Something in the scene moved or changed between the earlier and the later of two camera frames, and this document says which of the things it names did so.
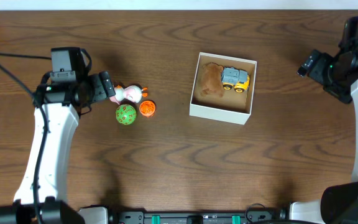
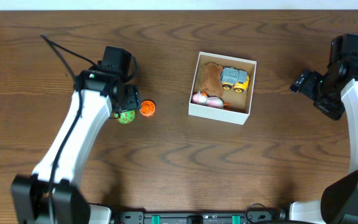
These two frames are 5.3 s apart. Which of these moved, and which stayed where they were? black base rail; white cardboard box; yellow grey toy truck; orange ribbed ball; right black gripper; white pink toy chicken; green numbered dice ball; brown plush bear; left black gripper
Moved: white pink toy chicken; right black gripper; left black gripper
Stayed: orange ribbed ball; yellow grey toy truck; white cardboard box; green numbered dice ball; black base rail; brown plush bear
